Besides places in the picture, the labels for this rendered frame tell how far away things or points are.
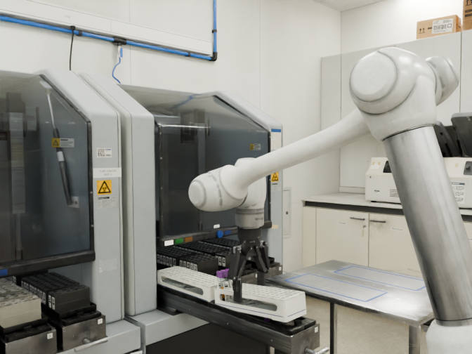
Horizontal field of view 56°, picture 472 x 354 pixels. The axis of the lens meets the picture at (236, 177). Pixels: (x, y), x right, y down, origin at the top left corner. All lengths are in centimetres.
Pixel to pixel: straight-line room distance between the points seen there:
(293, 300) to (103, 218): 66
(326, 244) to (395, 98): 320
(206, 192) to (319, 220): 291
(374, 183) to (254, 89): 122
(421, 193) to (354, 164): 363
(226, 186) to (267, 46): 273
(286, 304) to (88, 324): 59
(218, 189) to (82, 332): 60
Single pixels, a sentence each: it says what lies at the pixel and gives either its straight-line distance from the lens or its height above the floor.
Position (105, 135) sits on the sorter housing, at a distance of 152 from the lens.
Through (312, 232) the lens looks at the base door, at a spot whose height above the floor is 59.
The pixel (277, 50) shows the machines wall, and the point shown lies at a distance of 392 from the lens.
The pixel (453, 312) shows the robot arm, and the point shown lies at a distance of 95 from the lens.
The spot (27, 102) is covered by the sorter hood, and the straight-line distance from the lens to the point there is 153.
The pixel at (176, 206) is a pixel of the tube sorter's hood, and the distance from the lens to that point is 167.
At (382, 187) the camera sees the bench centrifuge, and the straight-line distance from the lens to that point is 371.
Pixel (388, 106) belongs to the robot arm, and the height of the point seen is 139.
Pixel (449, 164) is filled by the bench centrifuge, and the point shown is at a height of 121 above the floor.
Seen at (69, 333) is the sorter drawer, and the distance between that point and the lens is 145.
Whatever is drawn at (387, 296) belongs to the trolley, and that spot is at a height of 82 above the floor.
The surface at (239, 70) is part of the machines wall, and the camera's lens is 354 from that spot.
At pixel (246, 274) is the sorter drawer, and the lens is 187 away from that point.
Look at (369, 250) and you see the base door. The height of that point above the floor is 51.
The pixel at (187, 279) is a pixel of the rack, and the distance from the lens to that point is 159.
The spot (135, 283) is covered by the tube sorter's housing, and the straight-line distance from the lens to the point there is 163.
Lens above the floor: 130
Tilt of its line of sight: 3 degrees down
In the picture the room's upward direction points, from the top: straight up
